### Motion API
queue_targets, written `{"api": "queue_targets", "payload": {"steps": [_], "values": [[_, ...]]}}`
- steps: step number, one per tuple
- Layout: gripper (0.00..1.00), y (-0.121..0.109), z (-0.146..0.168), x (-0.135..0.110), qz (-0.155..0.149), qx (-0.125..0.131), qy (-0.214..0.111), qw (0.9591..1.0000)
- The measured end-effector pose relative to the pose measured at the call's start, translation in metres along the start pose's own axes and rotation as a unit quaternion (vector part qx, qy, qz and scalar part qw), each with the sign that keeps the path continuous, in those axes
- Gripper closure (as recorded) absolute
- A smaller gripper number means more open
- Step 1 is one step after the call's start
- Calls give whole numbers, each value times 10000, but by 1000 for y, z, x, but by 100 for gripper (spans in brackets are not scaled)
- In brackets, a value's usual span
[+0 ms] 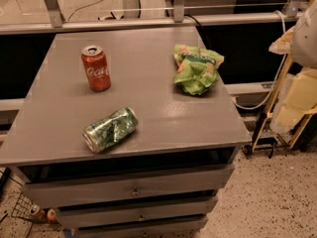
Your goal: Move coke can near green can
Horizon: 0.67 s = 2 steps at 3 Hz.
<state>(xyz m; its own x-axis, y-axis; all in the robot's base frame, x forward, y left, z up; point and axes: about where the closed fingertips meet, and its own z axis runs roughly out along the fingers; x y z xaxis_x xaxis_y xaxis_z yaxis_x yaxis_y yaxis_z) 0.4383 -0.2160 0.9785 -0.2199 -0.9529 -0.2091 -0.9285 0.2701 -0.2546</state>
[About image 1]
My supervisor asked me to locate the red Coca-Cola can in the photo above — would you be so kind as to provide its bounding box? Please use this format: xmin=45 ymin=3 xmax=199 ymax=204
xmin=81 ymin=45 xmax=111 ymax=91

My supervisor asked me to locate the grey drawer cabinet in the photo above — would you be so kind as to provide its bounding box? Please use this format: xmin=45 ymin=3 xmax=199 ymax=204
xmin=1 ymin=27 xmax=250 ymax=238

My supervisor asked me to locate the green soda can lying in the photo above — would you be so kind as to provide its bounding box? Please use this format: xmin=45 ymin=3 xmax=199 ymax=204
xmin=83 ymin=107 xmax=139 ymax=154

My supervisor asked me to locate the wire basket on floor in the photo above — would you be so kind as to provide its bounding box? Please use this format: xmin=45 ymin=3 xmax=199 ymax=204
xmin=11 ymin=193 xmax=46 ymax=223

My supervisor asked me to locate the yellow frame stand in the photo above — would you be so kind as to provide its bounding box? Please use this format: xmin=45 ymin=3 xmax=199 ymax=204
xmin=246 ymin=55 xmax=317 ymax=156

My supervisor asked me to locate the grey metal railing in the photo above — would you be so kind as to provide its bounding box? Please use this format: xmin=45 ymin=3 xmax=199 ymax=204
xmin=0 ymin=0 xmax=313 ymax=35

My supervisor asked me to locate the white cable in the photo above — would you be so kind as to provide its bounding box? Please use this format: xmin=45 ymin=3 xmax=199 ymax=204
xmin=232 ymin=10 xmax=287 ymax=111

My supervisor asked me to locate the orange fruit in basket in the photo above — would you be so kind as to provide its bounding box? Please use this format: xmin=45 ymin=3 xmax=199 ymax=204
xmin=47 ymin=208 xmax=56 ymax=222

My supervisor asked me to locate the green chip bag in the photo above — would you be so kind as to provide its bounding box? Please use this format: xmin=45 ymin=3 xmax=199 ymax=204
xmin=173 ymin=45 xmax=224 ymax=95

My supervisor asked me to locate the can in basket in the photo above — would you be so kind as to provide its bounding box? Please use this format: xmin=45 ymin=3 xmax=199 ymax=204
xmin=29 ymin=204 xmax=46 ymax=220

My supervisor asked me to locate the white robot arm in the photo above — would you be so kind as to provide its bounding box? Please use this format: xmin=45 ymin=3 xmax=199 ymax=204
xmin=268 ymin=0 xmax=317 ymax=68

